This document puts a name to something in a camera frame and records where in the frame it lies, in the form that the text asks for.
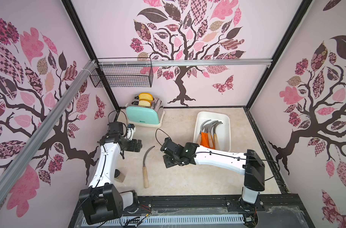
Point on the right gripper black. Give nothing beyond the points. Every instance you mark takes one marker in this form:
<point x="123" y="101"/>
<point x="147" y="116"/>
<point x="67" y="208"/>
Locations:
<point x="168" y="151"/>

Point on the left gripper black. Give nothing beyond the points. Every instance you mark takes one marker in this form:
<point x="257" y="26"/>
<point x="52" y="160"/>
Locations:
<point x="138" y="145"/>

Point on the orange handle sickle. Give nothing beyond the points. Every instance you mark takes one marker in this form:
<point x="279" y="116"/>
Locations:
<point x="211" y="141"/>
<point x="206" y="130"/>
<point x="204" y="141"/>

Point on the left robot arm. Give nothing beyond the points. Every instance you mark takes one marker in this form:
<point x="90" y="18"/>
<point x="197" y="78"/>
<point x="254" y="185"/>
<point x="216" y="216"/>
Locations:
<point x="101" y="201"/>

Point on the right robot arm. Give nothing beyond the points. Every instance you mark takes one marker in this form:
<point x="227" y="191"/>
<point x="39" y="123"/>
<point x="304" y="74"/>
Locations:
<point x="248" y="164"/>

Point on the white storage box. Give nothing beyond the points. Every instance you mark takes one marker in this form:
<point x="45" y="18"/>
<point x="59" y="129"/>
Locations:
<point x="221" y="132"/>

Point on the mint green toaster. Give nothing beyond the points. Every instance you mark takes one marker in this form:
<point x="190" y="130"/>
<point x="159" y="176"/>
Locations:
<point x="149" y="116"/>

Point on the small jar with black lid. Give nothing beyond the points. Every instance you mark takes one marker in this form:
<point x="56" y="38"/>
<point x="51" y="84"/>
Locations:
<point x="119" y="176"/>

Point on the pale bread slice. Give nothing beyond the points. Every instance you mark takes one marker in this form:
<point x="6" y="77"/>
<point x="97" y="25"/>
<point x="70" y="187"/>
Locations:
<point x="145" y="103"/>

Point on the yellow bread slice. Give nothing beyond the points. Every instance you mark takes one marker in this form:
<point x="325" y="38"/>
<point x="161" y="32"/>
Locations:
<point x="146" y="96"/>

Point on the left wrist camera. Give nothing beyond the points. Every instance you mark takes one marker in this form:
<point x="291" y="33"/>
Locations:
<point x="131" y="129"/>

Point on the black wire basket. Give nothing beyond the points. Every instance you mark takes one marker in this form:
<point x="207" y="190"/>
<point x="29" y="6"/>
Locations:
<point x="123" y="72"/>

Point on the white cable duct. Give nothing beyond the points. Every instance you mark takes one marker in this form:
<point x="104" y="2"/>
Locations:
<point x="172" y="220"/>

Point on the aluminium rail back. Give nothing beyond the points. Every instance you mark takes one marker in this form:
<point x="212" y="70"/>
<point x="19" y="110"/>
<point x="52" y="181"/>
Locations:
<point x="184" y="63"/>

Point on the aluminium rail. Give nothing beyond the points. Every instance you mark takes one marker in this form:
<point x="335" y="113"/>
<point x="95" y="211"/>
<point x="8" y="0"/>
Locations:
<point x="19" y="163"/>
<point x="184" y="63"/>

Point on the aluminium rail left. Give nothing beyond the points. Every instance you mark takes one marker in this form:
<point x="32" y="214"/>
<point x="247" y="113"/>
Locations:
<point x="19" y="163"/>

